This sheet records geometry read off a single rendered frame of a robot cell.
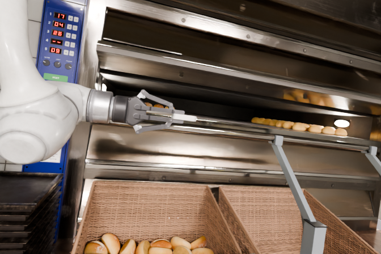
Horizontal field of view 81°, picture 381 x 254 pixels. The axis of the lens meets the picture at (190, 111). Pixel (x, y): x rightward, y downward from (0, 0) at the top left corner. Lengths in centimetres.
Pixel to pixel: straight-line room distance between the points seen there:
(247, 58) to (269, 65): 14
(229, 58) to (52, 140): 95
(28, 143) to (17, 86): 10
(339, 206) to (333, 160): 30
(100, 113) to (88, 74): 50
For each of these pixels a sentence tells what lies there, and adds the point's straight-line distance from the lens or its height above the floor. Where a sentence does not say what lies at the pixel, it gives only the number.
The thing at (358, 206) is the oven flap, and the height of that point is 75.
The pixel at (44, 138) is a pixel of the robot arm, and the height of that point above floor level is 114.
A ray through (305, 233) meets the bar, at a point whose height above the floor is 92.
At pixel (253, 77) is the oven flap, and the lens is 109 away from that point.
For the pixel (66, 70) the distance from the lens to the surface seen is 108.
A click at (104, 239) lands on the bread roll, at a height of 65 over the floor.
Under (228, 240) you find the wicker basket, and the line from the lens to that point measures 100.
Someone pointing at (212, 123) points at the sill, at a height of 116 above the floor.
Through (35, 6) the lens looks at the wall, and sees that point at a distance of 120.
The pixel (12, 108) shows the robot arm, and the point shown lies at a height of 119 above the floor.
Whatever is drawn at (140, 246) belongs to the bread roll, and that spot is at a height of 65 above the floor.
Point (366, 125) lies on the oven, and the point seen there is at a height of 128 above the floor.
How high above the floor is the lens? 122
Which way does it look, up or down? level
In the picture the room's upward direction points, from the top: 8 degrees clockwise
